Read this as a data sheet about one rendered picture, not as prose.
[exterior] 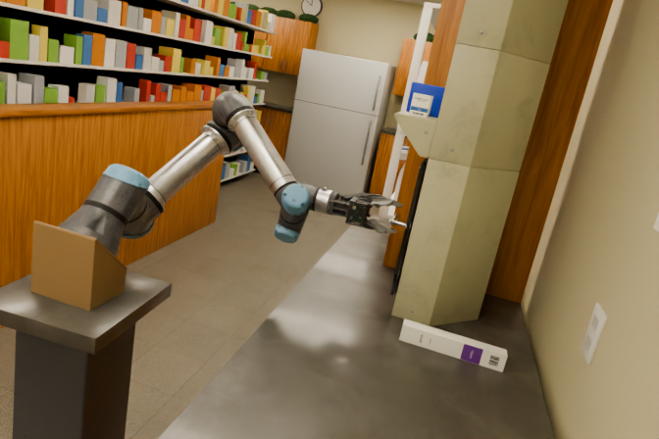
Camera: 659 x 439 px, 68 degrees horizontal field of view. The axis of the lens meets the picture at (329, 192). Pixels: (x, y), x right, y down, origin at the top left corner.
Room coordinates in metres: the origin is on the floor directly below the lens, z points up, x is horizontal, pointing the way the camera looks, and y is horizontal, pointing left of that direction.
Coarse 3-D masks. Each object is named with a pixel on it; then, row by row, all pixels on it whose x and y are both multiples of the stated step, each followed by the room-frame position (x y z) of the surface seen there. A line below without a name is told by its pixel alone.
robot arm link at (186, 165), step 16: (208, 128) 1.51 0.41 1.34; (224, 128) 1.50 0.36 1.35; (192, 144) 1.47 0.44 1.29; (208, 144) 1.48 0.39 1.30; (224, 144) 1.50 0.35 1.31; (240, 144) 1.59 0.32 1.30; (176, 160) 1.43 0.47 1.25; (192, 160) 1.44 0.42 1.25; (208, 160) 1.48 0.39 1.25; (160, 176) 1.38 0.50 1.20; (176, 176) 1.39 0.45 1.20; (192, 176) 1.44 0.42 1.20; (160, 192) 1.35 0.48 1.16; (176, 192) 1.40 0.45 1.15; (160, 208) 1.34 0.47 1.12; (128, 224) 1.25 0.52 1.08; (144, 224) 1.31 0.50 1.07
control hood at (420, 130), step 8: (400, 112) 1.41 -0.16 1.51; (408, 112) 1.49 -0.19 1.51; (400, 120) 1.32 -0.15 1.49; (408, 120) 1.32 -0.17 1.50; (416, 120) 1.31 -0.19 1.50; (424, 120) 1.31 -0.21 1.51; (432, 120) 1.33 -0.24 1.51; (408, 128) 1.32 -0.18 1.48; (416, 128) 1.31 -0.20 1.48; (424, 128) 1.31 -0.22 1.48; (432, 128) 1.30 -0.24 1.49; (408, 136) 1.32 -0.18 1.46; (416, 136) 1.31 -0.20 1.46; (424, 136) 1.31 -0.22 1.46; (432, 136) 1.30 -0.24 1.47; (416, 144) 1.31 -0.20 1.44; (424, 144) 1.31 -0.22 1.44; (424, 152) 1.30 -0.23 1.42
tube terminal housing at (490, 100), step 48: (480, 48) 1.29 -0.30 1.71; (480, 96) 1.28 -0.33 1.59; (528, 96) 1.35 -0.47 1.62; (432, 144) 1.30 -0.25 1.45; (480, 144) 1.28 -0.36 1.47; (432, 192) 1.29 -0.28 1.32; (480, 192) 1.31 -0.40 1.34; (432, 240) 1.29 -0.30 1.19; (480, 240) 1.34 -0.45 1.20; (432, 288) 1.28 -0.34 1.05; (480, 288) 1.37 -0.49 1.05
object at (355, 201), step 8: (336, 192) 1.45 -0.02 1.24; (336, 200) 1.43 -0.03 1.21; (352, 200) 1.39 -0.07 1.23; (360, 200) 1.43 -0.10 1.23; (336, 208) 1.39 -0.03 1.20; (344, 208) 1.41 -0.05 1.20; (352, 208) 1.38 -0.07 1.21; (360, 208) 1.37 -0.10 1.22; (368, 208) 1.43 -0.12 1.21; (344, 216) 1.38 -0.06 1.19; (352, 216) 1.38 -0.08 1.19; (360, 216) 1.37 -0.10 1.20; (368, 216) 1.43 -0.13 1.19; (360, 224) 1.38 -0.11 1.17
